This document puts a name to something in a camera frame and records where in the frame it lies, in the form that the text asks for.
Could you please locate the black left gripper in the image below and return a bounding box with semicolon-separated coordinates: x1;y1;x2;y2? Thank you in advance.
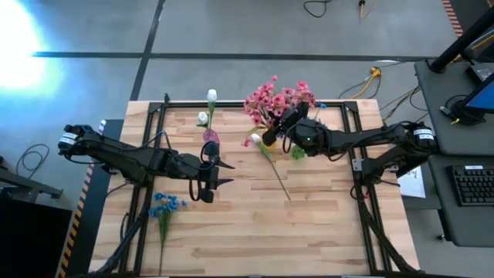
179;141;235;205

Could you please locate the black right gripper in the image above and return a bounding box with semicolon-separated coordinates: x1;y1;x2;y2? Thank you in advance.
262;100;329;158

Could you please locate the sparse pink flower bunch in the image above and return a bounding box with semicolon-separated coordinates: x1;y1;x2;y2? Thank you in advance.
262;75;316;117

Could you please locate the white artificial tulip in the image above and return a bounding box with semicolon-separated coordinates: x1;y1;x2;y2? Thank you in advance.
206;88;218;132
250;133;292;202
195;110;211;132

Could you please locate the pink ribbed glass vase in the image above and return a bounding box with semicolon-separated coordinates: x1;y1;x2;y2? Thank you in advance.
203;128;221;146

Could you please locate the black platform with hazard stripes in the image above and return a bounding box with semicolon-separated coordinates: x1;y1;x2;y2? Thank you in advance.
57;118;125;278

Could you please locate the white paper sheet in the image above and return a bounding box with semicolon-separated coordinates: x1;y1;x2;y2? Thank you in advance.
397;165;428;200

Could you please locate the grey desk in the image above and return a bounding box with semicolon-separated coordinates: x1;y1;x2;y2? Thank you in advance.
414;59;494;248

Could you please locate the black monitor base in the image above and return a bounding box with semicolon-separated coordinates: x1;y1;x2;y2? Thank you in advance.
439;94;488;125

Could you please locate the black vertical pole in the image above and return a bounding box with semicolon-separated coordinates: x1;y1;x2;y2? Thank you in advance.
429;5;494;74

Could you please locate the monitor with blue screen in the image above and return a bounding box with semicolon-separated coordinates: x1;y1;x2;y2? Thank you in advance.
464;75;494;115

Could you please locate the black keyboard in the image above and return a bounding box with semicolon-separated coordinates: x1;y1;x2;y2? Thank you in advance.
451;164;494;208

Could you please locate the grey metal stand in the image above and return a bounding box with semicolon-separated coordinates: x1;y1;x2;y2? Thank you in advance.
0;154;63;200

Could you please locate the black case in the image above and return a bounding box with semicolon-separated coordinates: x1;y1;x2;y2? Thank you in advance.
0;196;74;278

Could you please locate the black metal table frame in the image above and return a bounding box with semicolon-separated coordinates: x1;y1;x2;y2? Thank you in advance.
117;92;421;277

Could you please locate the yellow plug cable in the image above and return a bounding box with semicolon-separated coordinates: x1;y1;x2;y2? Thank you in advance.
338;66;387;100

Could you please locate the black floor cable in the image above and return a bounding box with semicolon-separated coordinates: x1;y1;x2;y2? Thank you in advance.
303;0;333;19

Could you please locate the black cable bundle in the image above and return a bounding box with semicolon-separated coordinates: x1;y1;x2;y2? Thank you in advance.
353;185;420;276
94;185;155;276

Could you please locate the grey floor cable loop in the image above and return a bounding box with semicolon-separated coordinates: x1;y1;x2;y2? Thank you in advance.
15;143;51;179

